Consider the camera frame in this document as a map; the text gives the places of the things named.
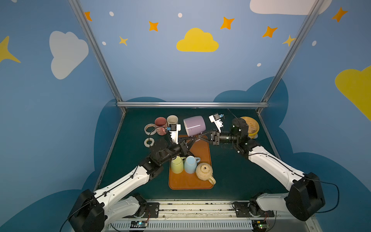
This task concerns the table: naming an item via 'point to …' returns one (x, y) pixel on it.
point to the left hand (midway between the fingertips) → (198, 139)
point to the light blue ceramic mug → (190, 164)
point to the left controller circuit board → (138, 224)
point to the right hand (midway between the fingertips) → (201, 135)
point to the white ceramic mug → (172, 119)
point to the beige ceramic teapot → (204, 172)
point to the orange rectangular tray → (185, 181)
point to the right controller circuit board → (259, 225)
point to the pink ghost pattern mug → (161, 125)
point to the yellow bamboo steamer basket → (253, 127)
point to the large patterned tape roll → (153, 131)
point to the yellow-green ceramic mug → (177, 165)
